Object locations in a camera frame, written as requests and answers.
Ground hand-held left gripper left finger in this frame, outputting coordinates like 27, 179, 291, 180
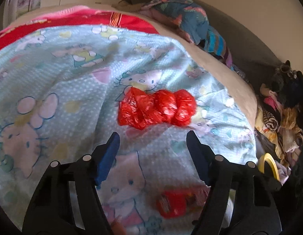
22, 132, 121, 235

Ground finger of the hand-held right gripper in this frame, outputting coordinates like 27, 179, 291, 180
260, 174, 282, 192

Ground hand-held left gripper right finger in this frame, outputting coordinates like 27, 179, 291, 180
186, 130, 281, 235

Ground red candy tube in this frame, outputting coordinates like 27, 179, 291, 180
156, 188, 209, 219

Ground red plastic bag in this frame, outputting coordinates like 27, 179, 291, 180
117, 86, 197, 131

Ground person's left hand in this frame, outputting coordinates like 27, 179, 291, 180
112, 215, 127, 235

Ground pile of clothes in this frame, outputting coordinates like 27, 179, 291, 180
254, 60, 303, 169

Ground blue cartoon cat blanket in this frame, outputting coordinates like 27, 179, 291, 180
0, 24, 258, 235

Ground beige bed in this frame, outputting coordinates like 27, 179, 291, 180
8, 4, 258, 126

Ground striped towel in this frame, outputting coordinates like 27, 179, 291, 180
202, 26, 233, 67

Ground grey headboard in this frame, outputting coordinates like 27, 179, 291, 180
198, 2, 290, 97

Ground blue floral quilt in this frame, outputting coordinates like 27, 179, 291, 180
139, 0, 211, 45

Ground red cartoon blanket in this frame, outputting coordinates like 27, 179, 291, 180
0, 7, 160, 54

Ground dark brown clothes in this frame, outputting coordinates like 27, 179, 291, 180
117, 0, 153, 11

